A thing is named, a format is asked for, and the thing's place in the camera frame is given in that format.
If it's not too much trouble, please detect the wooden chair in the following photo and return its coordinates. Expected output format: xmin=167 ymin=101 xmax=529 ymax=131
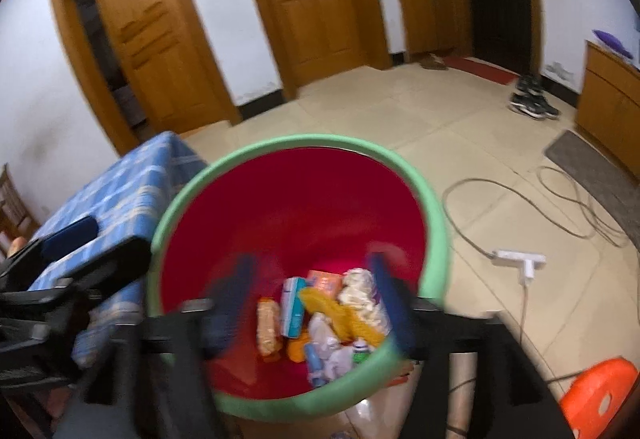
xmin=0 ymin=164 xmax=40 ymax=258

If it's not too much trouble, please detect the white green candy wrapper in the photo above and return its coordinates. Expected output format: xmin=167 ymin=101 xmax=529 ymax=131
xmin=352 ymin=338 xmax=374 ymax=367

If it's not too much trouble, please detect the open wooden door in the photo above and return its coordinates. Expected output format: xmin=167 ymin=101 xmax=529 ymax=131
xmin=96 ymin=0 xmax=238 ymax=134

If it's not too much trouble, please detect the red doormat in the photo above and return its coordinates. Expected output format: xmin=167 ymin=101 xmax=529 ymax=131
xmin=442 ymin=56 xmax=518 ymax=85

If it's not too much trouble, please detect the orange biscuit packet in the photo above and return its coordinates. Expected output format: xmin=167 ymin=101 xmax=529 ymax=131
xmin=256 ymin=297 xmax=282 ymax=360

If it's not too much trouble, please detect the purple object on cabinet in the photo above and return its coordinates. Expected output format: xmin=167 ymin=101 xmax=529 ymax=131
xmin=592 ymin=30 xmax=634 ymax=60

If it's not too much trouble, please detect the brown slipper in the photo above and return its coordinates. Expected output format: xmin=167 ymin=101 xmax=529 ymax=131
xmin=419 ymin=54 xmax=448 ymax=71

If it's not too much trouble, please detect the orange snack wrapper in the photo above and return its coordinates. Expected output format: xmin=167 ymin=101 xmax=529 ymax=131
xmin=286 ymin=327 xmax=311 ymax=363

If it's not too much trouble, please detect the white power strip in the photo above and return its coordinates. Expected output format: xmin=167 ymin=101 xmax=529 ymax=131
xmin=491 ymin=249 xmax=547 ymax=287

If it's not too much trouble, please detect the wooden shoe cabinet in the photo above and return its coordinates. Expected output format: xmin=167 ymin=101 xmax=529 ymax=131
xmin=399 ymin=0 xmax=472 ymax=59

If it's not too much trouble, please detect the blue plaid tablecloth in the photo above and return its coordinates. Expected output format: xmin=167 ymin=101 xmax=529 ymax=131
xmin=30 ymin=132 xmax=207 ymax=367

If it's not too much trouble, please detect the red bin green rim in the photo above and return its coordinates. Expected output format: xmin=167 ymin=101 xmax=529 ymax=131
xmin=146 ymin=134 xmax=450 ymax=423

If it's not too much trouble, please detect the orange plastic stool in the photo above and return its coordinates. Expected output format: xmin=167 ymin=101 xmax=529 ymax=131
xmin=560 ymin=358 xmax=639 ymax=438

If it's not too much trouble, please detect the wooden side cabinet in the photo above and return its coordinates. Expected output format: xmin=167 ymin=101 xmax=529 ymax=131
xmin=576 ymin=42 xmax=640 ymax=180

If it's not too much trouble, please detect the light blue small bottle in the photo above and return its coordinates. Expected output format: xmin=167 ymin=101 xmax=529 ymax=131
xmin=303 ymin=343 xmax=329 ymax=389

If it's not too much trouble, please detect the black sneakers pair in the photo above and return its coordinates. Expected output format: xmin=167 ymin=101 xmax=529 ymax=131
xmin=509 ymin=75 xmax=560 ymax=120

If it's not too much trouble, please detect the yellow foam fruit net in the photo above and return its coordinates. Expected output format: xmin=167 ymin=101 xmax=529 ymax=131
xmin=298 ymin=287 xmax=386 ymax=348

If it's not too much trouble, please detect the white tissue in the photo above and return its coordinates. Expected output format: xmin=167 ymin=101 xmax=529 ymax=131
xmin=337 ymin=268 xmax=390 ymax=335

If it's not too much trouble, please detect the white medicine box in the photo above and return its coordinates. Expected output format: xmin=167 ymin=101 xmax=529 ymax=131
xmin=280 ymin=277 xmax=307 ymax=338

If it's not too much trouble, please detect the grey floor mat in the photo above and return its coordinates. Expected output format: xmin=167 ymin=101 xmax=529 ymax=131
xmin=544 ymin=130 xmax=639 ymax=248

